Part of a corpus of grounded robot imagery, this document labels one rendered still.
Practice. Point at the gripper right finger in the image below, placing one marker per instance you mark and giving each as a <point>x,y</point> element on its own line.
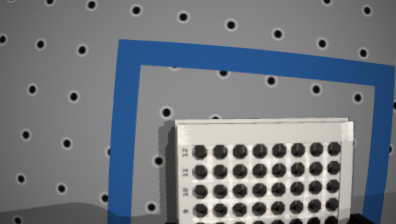
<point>359,219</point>

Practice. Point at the white well plate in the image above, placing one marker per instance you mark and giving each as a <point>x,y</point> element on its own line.
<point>292,151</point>

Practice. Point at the blue tape outline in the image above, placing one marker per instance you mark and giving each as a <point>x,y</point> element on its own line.
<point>134,53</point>

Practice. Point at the grey perforated base plate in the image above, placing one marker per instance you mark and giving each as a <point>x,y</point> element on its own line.
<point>57,76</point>

